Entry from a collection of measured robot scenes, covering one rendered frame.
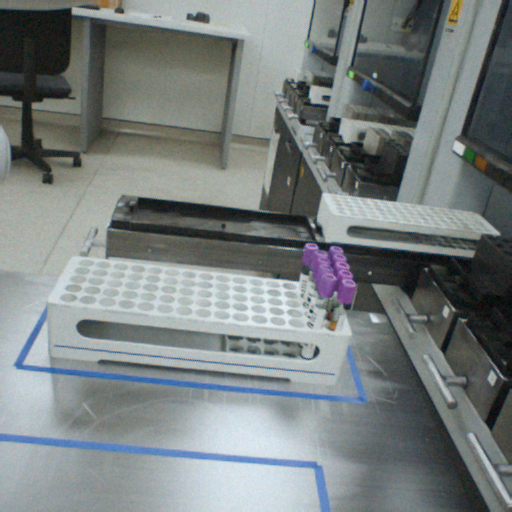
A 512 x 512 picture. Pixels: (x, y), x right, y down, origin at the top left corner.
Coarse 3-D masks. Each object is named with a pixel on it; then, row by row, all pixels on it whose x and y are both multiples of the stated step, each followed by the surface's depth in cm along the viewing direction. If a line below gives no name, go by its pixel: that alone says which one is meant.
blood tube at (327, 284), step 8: (320, 280) 54; (328, 280) 53; (336, 280) 54; (320, 288) 54; (328, 288) 53; (320, 296) 54; (328, 296) 54; (320, 304) 54; (320, 312) 55; (312, 320) 55; (320, 320) 55; (312, 328) 56; (320, 328) 56; (304, 344) 57; (312, 344) 56; (304, 352) 57; (312, 352) 57
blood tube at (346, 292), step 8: (344, 280) 53; (352, 280) 54; (344, 288) 53; (352, 288) 53; (336, 296) 54; (344, 296) 53; (352, 296) 53; (336, 304) 54; (344, 304) 54; (336, 312) 54; (344, 312) 54; (336, 320) 55; (328, 328) 56; (336, 328) 55
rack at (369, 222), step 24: (336, 216) 90; (360, 216) 91; (384, 216) 93; (408, 216) 95; (432, 216) 97; (456, 216) 100; (480, 216) 101; (336, 240) 92; (360, 240) 92; (384, 240) 99; (408, 240) 100; (432, 240) 97; (456, 240) 99
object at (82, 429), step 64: (0, 320) 59; (384, 320) 71; (0, 384) 50; (64, 384) 52; (128, 384) 53; (192, 384) 54; (256, 384) 56; (320, 384) 57; (384, 384) 59; (0, 448) 44; (64, 448) 45; (128, 448) 46; (192, 448) 47; (256, 448) 48; (320, 448) 49; (384, 448) 50
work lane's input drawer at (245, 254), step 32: (128, 224) 87; (160, 224) 88; (192, 224) 93; (256, 224) 97; (288, 224) 100; (320, 224) 96; (128, 256) 89; (160, 256) 89; (192, 256) 89; (224, 256) 90; (256, 256) 90; (288, 256) 91; (352, 256) 91; (384, 256) 93; (416, 256) 94; (448, 256) 94
